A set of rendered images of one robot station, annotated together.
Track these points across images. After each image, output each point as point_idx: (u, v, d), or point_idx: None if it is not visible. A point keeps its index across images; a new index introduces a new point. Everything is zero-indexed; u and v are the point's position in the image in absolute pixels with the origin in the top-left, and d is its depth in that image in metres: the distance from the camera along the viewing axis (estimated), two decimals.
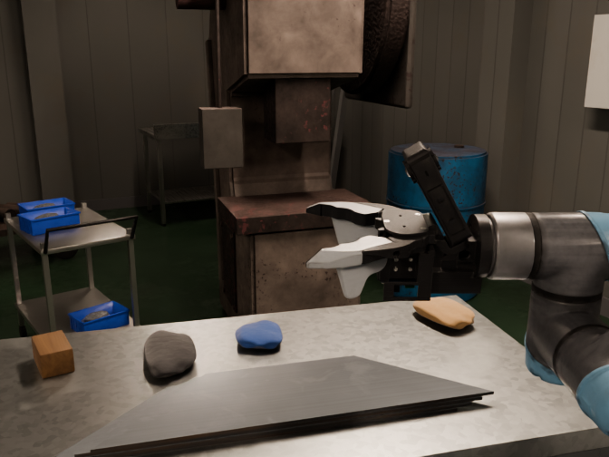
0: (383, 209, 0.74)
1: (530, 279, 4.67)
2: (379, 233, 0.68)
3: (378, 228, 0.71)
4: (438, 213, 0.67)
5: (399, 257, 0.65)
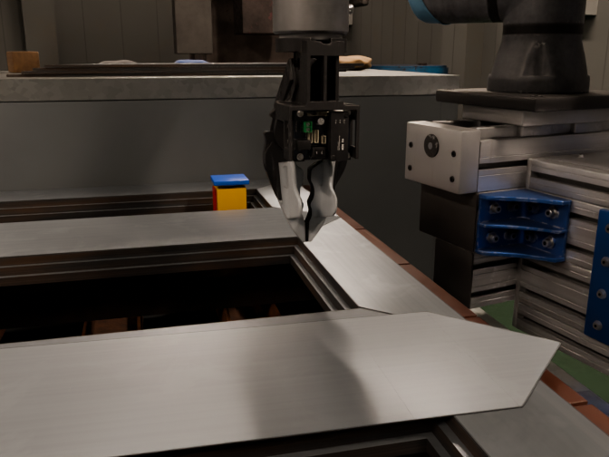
0: None
1: None
2: None
3: None
4: (283, 96, 0.68)
5: (265, 165, 0.67)
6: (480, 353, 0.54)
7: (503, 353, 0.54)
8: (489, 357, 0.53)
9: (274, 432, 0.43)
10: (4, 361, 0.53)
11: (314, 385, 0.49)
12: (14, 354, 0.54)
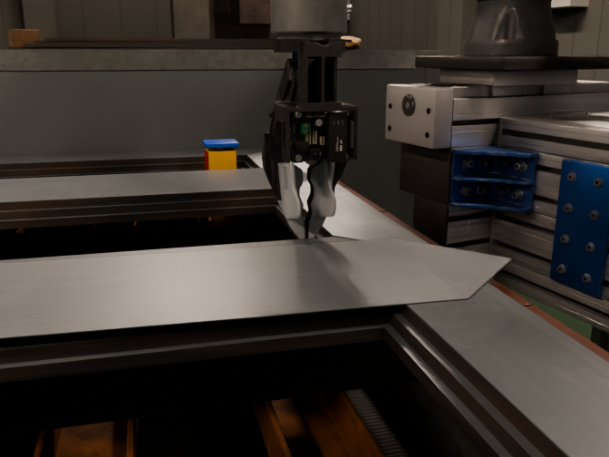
0: None
1: None
2: None
3: None
4: (282, 95, 0.68)
5: (264, 165, 0.67)
6: (438, 265, 0.60)
7: (458, 265, 0.60)
8: (445, 267, 0.59)
9: (246, 314, 0.49)
10: (9, 270, 0.59)
11: (285, 286, 0.55)
12: (18, 267, 0.60)
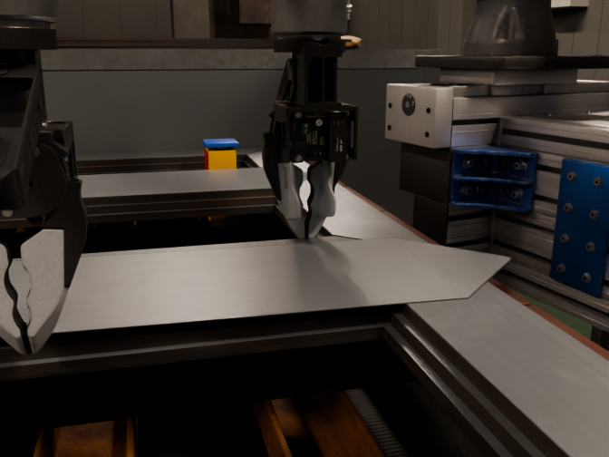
0: None
1: None
2: None
3: None
4: (282, 95, 0.68)
5: (264, 165, 0.67)
6: (438, 264, 0.60)
7: (458, 264, 0.60)
8: (445, 267, 0.59)
9: (246, 313, 0.49)
10: (9, 269, 0.59)
11: (285, 285, 0.55)
12: (18, 266, 0.60)
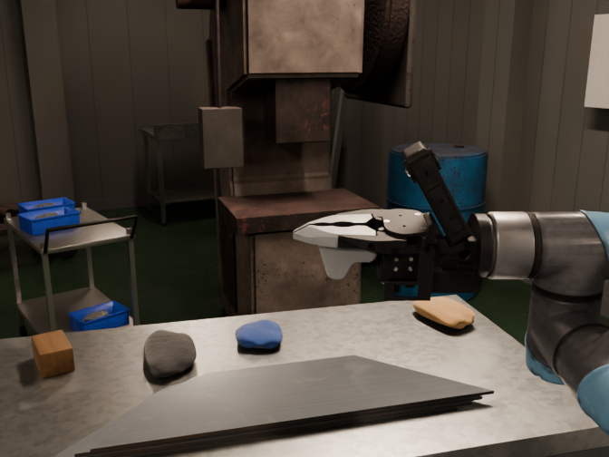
0: (372, 213, 0.73)
1: (530, 279, 4.67)
2: (379, 233, 0.68)
3: (378, 228, 0.71)
4: (438, 213, 0.67)
5: (374, 250, 0.66)
6: None
7: None
8: None
9: None
10: None
11: None
12: None
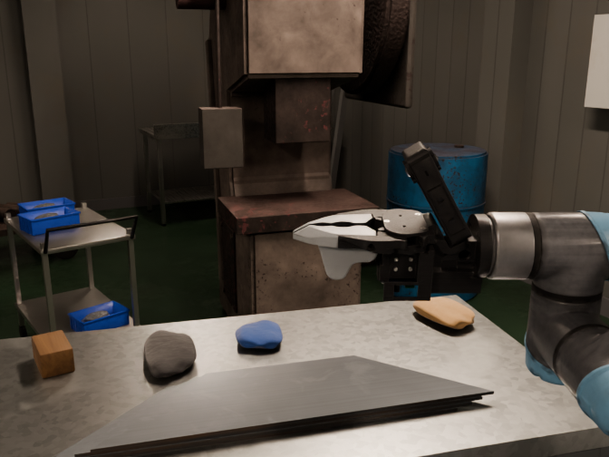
0: (372, 213, 0.73)
1: (530, 279, 4.67)
2: (379, 233, 0.68)
3: (378, 228, 0.71)
4: (438, 213, 0.67)
5: (373, 250, 0.66)
6: None
7: None
8: None
9: None
10: None
11: None
12: None
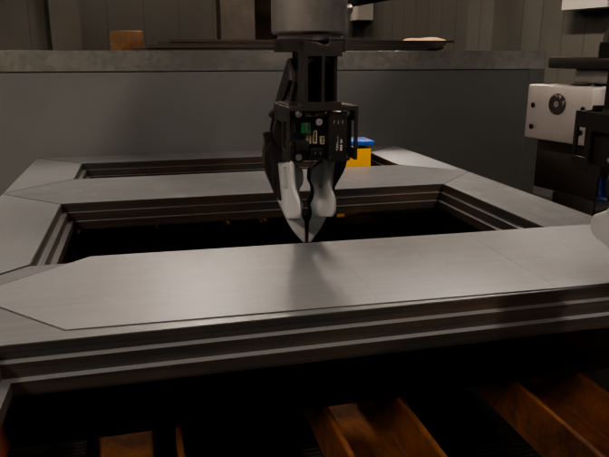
0: None
1: None
2: None
3: None
4: (283, 96, 0.68)
5: (264, 165, 0.67)
6: None
7: None
8: None
9: (535, 286, 0.55)
10: (275, 252, 0.65)
11: (541, 264, 0.61)
12: (280, 248, 0.66)
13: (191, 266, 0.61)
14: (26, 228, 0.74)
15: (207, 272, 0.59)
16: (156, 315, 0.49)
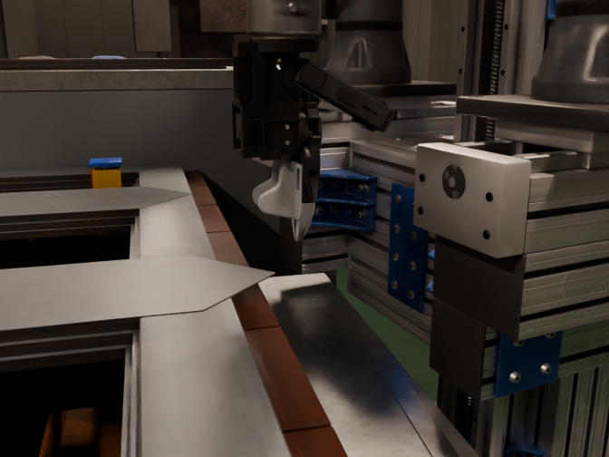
0: (316, 163, 0.65)
1: None
2: None
3: None
4: None
5: (289, 157, 0.72)
6: (205, 279, 0.69)
7: (223, 279, 0.69)
8: (209, 282, 0.68)
9: (0, 327, 0.57)
10: None
11: (55, 301, 0.63)
12: None
13: None
14: None
15: None
16: None
